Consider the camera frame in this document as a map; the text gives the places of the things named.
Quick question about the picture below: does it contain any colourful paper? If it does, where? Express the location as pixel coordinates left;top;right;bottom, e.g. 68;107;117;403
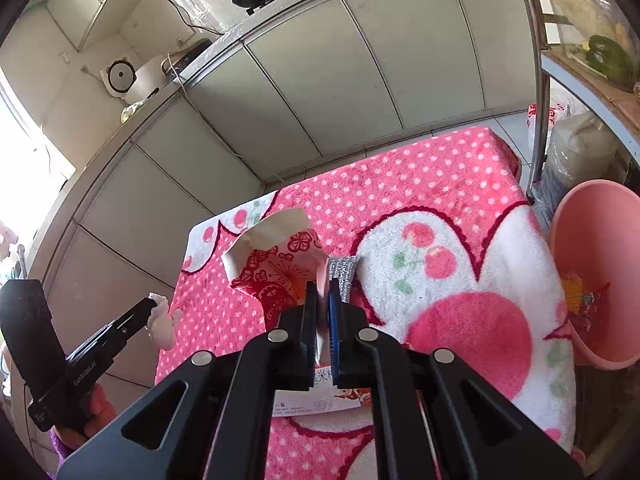
222;208;329;330

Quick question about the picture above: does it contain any silver glitter paper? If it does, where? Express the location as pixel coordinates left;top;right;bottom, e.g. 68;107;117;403
328;256;360;302

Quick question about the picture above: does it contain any red trash in bucket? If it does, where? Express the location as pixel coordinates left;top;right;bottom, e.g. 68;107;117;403
561;273;611;334

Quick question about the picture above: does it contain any grey kitchen cabinet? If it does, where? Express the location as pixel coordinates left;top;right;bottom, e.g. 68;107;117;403
30;0;535;351

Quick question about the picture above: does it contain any left hand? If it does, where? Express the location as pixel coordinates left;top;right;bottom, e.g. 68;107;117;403
52;382;120;453

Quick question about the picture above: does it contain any pink polka dot towel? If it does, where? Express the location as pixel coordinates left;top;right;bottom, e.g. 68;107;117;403
156;127;576;454

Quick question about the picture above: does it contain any white rice cooker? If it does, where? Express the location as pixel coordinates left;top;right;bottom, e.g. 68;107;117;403
100;55;167;104

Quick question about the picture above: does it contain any dark electric cooktop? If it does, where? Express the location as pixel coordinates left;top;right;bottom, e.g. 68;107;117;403
160;38;213;77

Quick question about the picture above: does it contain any white sack under shelf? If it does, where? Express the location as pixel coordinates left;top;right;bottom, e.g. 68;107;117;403
536;112;620;214

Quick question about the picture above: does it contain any metal storage shelf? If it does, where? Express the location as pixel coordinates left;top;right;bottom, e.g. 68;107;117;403
524;0;639;200

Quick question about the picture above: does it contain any green bell pepper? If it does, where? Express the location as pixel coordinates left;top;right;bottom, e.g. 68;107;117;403
586;35;634;84

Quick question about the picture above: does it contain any clear glass bowl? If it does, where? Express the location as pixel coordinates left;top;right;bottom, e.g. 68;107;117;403
542;0;639;93

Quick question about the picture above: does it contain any napa cabbage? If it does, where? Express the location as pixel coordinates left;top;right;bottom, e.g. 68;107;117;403
550;0;617;44

